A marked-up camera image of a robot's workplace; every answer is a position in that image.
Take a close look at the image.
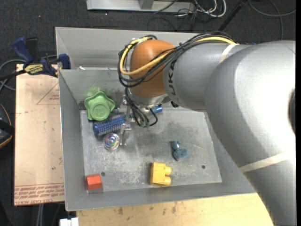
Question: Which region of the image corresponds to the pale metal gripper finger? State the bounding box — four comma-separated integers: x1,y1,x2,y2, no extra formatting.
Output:
120,123,132,147
121,95,133,125

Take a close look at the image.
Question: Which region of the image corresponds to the clear iridescent ball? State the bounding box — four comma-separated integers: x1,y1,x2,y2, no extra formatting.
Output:
103,133,120,151

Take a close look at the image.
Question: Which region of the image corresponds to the blue ribbed roller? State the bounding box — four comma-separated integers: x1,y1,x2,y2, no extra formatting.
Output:
92,113,127,137

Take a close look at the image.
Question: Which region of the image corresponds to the grey metal bin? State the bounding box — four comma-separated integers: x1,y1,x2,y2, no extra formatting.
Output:
55,26,259,211

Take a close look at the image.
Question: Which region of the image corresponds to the green star-shaped knob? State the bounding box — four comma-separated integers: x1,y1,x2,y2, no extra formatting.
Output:
84,90,116,121

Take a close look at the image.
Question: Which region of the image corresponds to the yellow toy block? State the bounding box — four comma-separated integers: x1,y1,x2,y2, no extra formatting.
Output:
149,162,173,187

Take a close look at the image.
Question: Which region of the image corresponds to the red-orange cube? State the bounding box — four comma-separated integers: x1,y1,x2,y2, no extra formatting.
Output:
85,174,103,191

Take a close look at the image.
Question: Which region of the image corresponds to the dark teal toy animal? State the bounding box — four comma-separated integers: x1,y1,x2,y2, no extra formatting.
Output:
170,140,190,162

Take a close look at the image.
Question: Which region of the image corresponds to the brown cardboard board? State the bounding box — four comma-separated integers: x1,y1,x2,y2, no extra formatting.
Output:
14,64,65,207

